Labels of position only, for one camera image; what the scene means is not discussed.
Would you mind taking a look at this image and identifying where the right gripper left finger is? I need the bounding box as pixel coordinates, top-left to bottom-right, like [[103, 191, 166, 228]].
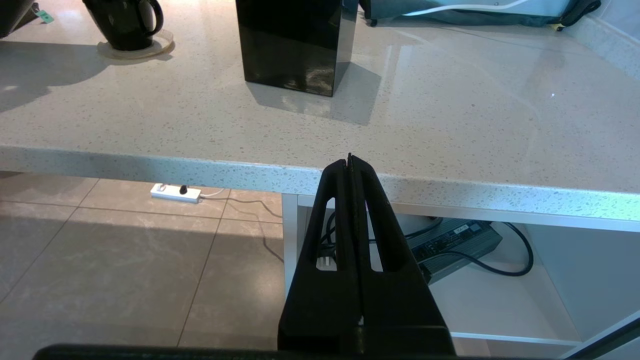
[[277, 159, 362, 352]]

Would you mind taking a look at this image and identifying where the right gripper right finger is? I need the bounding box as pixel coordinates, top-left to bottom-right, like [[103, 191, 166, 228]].
[[350, 154, 457, 357]]

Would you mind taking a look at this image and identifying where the grey power adapter brick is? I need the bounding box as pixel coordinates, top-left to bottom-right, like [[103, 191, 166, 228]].
[[406, 218, 503, 286]]

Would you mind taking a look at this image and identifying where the white cabinet shelf unit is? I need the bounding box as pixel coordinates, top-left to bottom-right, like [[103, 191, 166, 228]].
[[281, 193, 640, 359]]

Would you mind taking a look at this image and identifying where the white power strip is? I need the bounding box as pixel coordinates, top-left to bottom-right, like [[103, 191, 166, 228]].
[[150, 183, 203, 204]]

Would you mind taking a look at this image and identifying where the glossy black box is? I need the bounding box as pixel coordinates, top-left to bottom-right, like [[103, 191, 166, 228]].
[[235, 0, 360, 98]]

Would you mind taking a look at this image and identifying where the round beige coaster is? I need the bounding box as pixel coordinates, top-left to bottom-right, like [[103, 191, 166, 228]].
[[97, 29, 175, 61]]

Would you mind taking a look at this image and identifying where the black ceramic mug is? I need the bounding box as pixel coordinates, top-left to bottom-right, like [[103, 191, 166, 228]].
[[82, 0, 165, 52]]

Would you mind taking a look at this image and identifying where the black cable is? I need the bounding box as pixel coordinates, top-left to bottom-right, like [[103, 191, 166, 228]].
[[320, 210, 535, 278]]

